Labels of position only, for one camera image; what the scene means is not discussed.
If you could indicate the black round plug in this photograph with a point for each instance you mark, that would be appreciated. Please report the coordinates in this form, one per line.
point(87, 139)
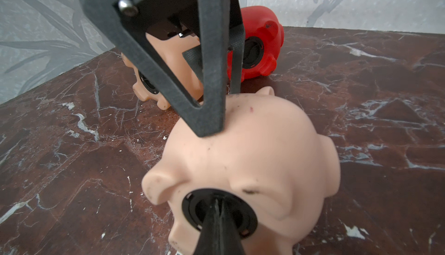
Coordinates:
point(253, 52)
point(196, 204)
point(147, 84)

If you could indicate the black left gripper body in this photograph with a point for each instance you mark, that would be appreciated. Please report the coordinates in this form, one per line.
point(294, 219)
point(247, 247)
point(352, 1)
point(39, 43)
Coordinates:
point(164, 19)

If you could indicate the red piggy bank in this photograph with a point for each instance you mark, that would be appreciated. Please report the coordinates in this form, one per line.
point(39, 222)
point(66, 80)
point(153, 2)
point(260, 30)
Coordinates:
point(263, 41)

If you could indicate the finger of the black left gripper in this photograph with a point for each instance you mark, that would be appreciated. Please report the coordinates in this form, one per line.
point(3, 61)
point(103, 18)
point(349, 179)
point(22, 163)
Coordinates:
point(204, 119)
point(235, 47)

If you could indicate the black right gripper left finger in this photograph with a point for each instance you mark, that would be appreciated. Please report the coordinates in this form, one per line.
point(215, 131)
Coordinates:
point(208, 242)

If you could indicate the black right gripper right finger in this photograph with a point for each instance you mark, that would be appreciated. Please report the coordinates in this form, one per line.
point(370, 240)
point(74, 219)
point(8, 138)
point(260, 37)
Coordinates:
point(229, 241)

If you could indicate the pale pink piggy bank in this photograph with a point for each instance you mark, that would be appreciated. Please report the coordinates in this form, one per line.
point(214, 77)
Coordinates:
point(269, 155)

